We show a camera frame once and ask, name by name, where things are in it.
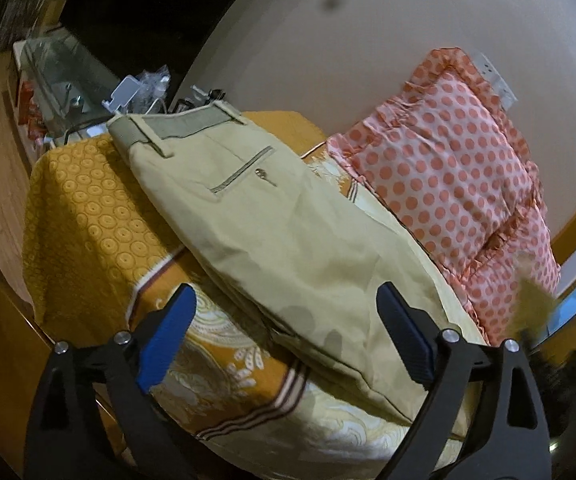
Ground beige khaki pants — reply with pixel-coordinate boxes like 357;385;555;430
108;102;481;424

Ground yellow patterned bedsheet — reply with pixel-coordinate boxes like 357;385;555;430
127;156;490;470

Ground orange patterned bed cover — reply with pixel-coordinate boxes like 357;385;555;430
21;109;330;331

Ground pink polka dot pillow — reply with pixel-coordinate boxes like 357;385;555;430
327;48;560;344

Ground clutter on side table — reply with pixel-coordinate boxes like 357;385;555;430
102;66;226;115

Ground white wall socket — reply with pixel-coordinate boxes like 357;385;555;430
471;52;517;110

